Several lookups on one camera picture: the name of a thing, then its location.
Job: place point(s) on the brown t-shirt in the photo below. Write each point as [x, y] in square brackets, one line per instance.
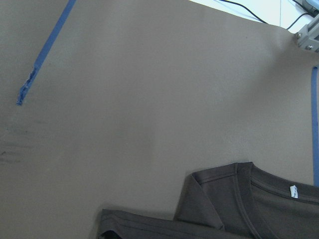
[236, 201]

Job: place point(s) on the aluminium frame post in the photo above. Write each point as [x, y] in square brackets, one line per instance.
[308, 36]

